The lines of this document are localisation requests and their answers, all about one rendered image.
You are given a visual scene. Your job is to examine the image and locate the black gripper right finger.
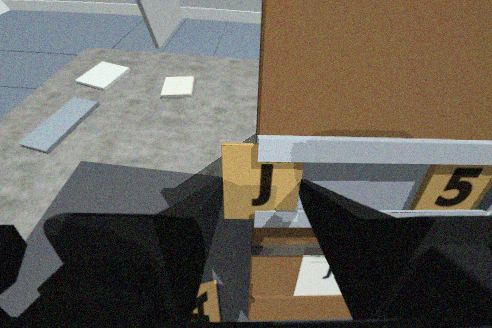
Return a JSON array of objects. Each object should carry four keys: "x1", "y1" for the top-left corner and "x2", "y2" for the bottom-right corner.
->
[{"x1": 299, "y1": 179, "x2": 492, "y2": 319}]

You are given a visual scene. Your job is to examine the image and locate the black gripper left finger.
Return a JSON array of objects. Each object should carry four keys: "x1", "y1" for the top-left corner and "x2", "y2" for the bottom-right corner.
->
[{"x1": 43, "y1": 178, "x2": 223, "y2": 321}]

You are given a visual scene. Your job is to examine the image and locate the white flat square tile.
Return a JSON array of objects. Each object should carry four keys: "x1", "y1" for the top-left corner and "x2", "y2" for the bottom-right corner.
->
[
  {"x1": 161, "y1": 77, "x2": 194, "y2": 99},
  {"x1": 75, "y1": 62, "x2": 131, "y2": 91}
]

